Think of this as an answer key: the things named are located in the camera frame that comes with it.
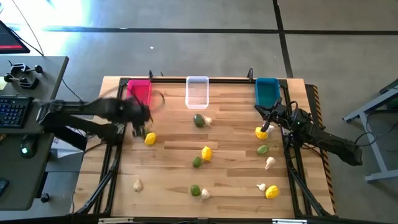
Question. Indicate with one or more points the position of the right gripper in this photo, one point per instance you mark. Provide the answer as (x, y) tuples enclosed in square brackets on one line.
[(280, 113)]

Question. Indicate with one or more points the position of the black computer mouse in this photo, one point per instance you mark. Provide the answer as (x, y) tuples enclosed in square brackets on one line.
[(28, 146)]

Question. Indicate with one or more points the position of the yellow lemon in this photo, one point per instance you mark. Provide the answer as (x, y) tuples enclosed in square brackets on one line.
[(150, 138), (260, 134), (272, 192), (206, 153)]

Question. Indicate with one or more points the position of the grey metal stand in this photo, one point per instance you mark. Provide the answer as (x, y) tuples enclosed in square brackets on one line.
[(382, 176)]

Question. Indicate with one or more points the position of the black aluminium table frame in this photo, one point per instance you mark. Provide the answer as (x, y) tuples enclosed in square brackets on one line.
[(230, 80)]

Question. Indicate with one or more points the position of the pink plastic basket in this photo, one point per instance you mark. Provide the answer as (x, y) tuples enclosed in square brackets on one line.
[(140, 88)]

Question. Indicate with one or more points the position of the white paper sheet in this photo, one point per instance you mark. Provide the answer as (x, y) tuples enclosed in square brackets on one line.
[(63, 151)]

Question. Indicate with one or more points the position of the black table clamp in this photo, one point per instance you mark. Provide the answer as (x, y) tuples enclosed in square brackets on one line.
[(250, 76), (151, 76)]

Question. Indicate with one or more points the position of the clear plastic basket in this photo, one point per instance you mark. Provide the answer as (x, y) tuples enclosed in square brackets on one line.
[(197, 93)]

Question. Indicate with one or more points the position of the black backlit keyboard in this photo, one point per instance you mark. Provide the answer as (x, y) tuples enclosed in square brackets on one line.
[(14, 112)]

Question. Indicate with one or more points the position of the silver aluminium bracket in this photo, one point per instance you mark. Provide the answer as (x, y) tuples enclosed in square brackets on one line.
[(289, 221), (115, 220)]

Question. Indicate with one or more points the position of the black computer monitor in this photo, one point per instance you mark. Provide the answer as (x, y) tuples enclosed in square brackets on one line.
[(9, 40)]

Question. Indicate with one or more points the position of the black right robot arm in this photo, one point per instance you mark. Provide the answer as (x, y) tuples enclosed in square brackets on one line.
[(326, 137)]

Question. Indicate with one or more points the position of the dark grey desk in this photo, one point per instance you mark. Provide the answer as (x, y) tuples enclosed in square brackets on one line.
[(46, 81)]

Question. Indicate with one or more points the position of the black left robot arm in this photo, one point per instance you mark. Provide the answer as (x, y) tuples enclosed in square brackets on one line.
[(77, 109)]

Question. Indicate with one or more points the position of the black yellow hazard strip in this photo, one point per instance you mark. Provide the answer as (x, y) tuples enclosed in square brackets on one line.
[(326, 174)]

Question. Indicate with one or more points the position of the blue plastic basket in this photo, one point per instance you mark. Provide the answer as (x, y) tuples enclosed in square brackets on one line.
[(266, 91)]

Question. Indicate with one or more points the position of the small white garlic bulb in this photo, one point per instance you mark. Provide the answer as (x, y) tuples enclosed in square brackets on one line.
[(261, 186)]

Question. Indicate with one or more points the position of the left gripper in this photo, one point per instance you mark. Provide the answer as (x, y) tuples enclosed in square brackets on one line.
[(136, 112)]

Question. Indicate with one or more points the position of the dark green avocado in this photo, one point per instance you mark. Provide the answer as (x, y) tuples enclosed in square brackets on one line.
[(199, 120)]

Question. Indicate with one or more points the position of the black round knob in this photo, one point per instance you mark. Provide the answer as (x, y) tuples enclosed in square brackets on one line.
[(45, 198)]

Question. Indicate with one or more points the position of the black screw clamp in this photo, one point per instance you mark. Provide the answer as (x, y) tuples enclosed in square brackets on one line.
[(20, 68), (26, 82)]

